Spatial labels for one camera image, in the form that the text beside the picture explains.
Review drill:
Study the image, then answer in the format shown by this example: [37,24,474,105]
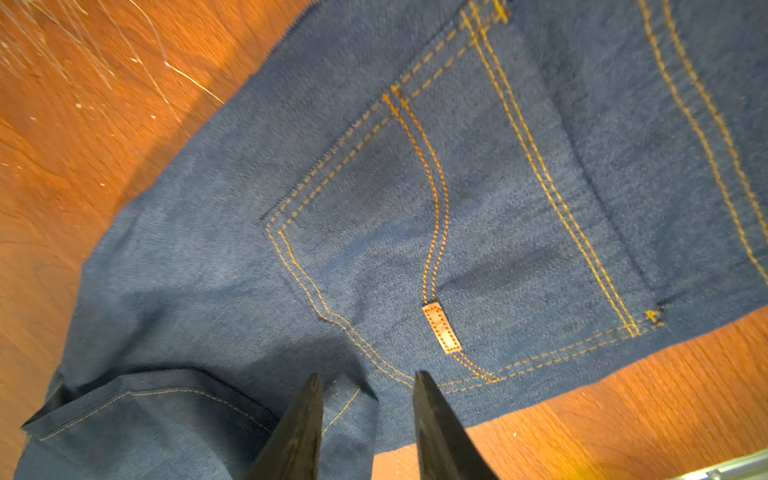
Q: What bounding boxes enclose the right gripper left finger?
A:
[244,374,323,479]

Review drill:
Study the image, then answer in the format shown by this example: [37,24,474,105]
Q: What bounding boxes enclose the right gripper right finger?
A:
[413,371,498,479]

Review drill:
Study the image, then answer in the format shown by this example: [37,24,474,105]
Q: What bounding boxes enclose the blue denim jeans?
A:
[15,1,767,479]

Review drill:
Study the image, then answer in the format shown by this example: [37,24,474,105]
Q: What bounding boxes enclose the aluminium mounting rail frame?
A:
[673,449,768,480]

